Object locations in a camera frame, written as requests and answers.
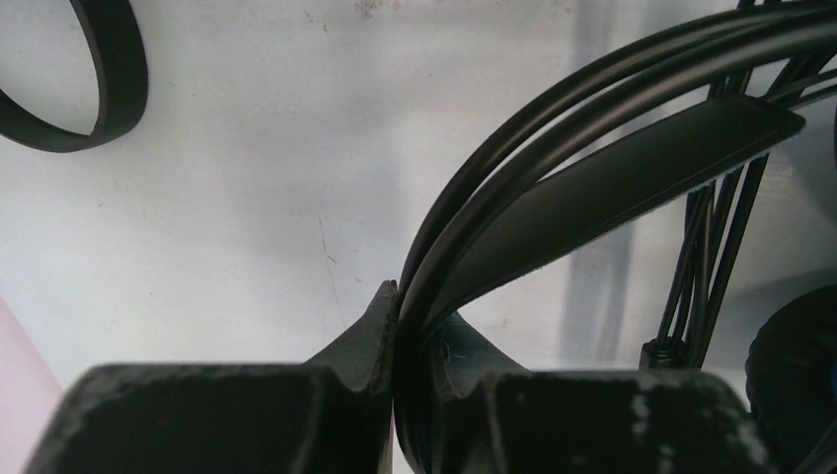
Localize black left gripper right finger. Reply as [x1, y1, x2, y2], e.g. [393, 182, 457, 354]
[427, 316, 774, 473]

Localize blue black headphones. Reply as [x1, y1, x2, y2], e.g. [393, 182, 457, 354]
[394, 1, 836, 473]

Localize black cable with two plugs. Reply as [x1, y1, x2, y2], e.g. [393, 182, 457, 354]
[637, 0, 837, 373]

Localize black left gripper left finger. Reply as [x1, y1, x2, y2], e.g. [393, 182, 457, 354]
[27, 280, 399, 473]

